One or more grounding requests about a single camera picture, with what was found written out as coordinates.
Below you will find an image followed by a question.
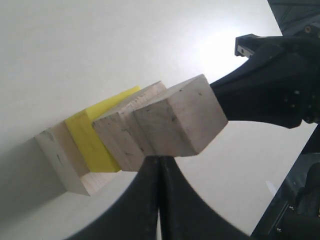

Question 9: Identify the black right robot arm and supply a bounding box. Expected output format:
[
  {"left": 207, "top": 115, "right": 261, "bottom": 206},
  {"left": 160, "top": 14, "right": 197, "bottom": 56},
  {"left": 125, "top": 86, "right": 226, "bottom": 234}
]
[{"left": 210, "top": 0, "right": 320, "bottom": 129}]

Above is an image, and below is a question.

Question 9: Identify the medium wooden cube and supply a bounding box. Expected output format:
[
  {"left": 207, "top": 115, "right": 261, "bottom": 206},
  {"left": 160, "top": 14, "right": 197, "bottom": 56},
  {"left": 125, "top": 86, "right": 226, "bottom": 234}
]
[{"left": 92, "top": 81, "right": 167, "bottom": 172}]

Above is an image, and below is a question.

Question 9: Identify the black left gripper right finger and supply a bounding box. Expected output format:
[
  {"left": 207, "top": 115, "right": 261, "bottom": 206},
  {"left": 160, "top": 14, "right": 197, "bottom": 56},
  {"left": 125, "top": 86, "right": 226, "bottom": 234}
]
[{"left": 158, "top": 156, "right": 250, "bottom": 240}]

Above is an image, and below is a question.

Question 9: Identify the small wooden cube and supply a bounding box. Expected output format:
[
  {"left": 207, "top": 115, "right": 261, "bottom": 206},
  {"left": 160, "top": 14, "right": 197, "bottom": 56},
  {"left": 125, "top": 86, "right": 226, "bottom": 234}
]
[{"left": 133, "top": 74, "right": 228, "bottom": 157}]

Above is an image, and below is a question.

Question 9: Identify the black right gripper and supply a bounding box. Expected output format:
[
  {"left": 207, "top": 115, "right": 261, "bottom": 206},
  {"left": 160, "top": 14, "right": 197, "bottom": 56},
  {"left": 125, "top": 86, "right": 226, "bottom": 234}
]
[{"left": 210, "top": 22, "right": 320, "bottom": 129}]

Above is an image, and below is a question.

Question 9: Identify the yellow cube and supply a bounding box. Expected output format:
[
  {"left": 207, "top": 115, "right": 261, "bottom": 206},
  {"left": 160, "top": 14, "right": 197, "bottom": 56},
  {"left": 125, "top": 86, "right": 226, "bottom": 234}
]
[{"left": 63, "top": 85, "right": 142, "bottom": 173}]

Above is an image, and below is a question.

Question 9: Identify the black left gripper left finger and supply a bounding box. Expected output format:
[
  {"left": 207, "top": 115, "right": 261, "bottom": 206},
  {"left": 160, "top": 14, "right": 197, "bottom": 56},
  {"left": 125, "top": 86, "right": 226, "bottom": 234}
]
[{"left": 68, "top": 156, "right": 160, "bottom": 240}]

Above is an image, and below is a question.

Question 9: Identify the large wooden cube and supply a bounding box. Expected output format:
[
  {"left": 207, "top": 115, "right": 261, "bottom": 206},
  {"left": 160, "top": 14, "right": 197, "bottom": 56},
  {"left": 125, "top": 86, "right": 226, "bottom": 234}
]
[{"left": 35, "top": 122, "right": 120, "bottom": 196}]

